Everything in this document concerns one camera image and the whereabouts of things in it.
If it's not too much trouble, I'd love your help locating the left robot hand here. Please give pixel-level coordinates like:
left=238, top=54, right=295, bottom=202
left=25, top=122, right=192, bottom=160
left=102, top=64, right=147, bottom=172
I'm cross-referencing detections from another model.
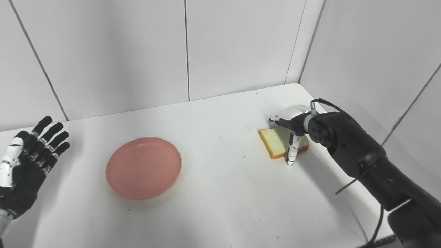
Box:
left=0, top=116, right=71, bottom=219

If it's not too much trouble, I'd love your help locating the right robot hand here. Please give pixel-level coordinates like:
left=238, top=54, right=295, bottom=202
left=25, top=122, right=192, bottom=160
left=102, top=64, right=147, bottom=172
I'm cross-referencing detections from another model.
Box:
left=269, top=104, right=311, bottom=166

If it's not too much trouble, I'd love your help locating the slice of white bread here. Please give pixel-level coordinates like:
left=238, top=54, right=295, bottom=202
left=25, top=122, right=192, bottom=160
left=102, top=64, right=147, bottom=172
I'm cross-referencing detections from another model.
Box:
left=258, top=128, right=310, bottom=160

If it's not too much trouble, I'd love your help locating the pink round plate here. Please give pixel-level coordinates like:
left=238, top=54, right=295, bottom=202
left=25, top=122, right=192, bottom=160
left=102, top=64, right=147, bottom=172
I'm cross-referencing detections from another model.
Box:
left=105, top=137, right=182, bottom=200

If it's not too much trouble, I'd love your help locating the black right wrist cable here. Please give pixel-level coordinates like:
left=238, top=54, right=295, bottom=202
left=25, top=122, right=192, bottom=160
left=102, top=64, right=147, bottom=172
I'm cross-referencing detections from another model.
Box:
left=310, top=98, right=397, bottom=248

